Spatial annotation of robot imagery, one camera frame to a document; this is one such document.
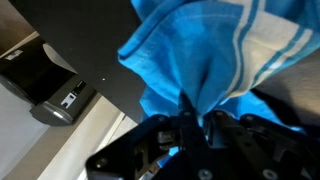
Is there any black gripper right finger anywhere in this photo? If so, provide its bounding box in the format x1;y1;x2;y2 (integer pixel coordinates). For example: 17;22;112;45
203;109;320;180

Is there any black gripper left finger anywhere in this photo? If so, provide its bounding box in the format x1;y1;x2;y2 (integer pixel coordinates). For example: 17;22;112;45
84;91;214;180

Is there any blue white striped towel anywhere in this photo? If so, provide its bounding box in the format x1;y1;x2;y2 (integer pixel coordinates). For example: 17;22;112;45
118;0;320;168

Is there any round black table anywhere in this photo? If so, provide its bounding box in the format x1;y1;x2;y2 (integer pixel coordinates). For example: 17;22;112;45
8;0;148;124

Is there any black electronics box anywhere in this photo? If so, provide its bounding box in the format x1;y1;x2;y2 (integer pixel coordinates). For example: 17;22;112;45
0;35;98;127

